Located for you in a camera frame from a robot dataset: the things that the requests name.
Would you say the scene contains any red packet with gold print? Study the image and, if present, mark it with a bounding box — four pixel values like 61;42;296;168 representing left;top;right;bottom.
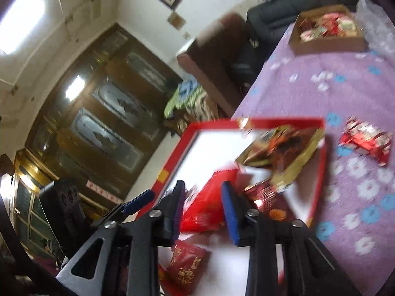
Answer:
165;240;211;294

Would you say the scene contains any large red snack packet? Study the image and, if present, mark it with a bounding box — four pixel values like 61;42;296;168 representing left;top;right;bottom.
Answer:
180;169;239;233

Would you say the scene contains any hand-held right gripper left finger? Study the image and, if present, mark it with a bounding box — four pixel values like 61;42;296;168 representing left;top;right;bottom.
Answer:
56;180;187;296

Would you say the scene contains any gold snack packet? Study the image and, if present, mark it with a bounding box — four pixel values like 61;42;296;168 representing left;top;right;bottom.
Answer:
235;125;326;192

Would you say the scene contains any clear plastic bag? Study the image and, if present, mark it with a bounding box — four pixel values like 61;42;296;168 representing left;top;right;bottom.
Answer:
356;0;395;54

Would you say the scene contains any wall switch plate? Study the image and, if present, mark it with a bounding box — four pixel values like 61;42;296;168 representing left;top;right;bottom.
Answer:
167;12;186;31

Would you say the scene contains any dark red cookie packet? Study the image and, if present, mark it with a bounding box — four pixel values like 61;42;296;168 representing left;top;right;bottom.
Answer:
243;180;298;224

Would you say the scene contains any black sofa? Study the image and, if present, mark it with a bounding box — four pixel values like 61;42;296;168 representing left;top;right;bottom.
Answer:
235;0;363;88

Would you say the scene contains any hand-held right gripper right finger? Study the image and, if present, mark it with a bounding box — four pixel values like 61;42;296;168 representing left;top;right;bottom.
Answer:
221;180;363;296

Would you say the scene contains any brown armchair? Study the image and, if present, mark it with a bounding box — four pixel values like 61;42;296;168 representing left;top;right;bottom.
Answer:
177;12;257;118

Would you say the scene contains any dark wooden wardrobe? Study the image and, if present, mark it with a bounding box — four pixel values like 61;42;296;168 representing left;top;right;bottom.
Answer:
24;22;183;201

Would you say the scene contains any green and blue cloth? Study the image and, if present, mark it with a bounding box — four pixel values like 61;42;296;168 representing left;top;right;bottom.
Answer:
163;79;206;120

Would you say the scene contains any pile of snacks in carton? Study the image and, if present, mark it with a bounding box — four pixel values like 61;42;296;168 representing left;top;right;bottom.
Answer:
299;12;362;42

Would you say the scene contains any brown cardboard box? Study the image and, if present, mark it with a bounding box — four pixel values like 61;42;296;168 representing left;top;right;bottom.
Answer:
288;4;368;56

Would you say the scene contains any red box with white inside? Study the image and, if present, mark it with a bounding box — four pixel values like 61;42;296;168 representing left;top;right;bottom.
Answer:
135;116;328;296

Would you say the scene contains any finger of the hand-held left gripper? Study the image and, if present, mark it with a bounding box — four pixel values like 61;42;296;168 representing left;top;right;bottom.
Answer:
91;189;156;223

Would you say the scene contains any red white snack packet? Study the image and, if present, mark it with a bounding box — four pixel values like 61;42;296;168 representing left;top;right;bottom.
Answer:
339;115;393;167

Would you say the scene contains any ceiling light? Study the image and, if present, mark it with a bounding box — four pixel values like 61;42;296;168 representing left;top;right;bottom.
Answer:
0;0;47;54

